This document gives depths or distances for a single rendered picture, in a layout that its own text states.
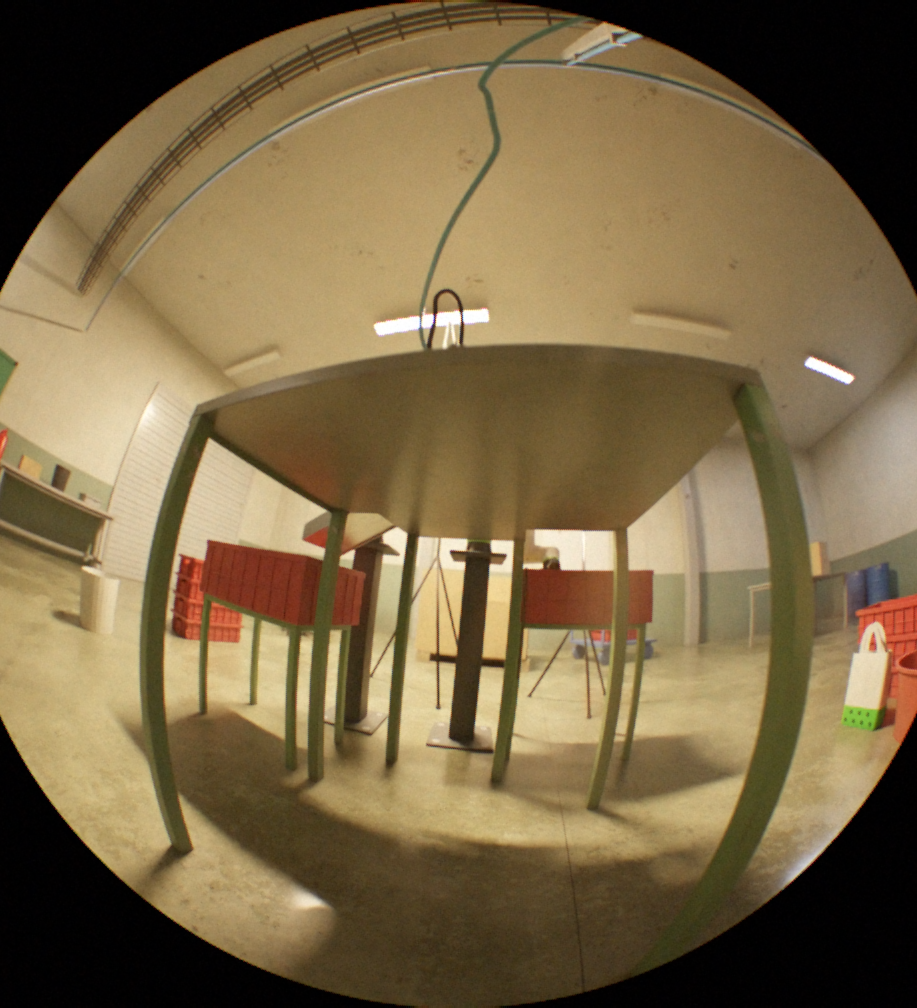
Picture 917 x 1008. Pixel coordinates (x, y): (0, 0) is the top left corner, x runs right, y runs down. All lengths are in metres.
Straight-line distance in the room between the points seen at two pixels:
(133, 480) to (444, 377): 5.77
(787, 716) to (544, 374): 0.46
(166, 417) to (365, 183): 4.72
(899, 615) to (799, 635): 1.94
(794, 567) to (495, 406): 0.40
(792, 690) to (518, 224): 3.79
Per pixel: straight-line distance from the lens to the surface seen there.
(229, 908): 0.81
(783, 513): 0.39
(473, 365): 0.36
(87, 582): 2.45
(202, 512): 6.61
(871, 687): 1.89
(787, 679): 0.39
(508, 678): 1.14
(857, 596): 8.06
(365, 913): 0.80
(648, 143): 3.79
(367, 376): 0.40
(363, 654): 1.58
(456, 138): 3.56
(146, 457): 6.07
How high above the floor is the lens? 0.67
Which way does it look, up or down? 18 degrees up
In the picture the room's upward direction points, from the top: 6 degrees clockwise
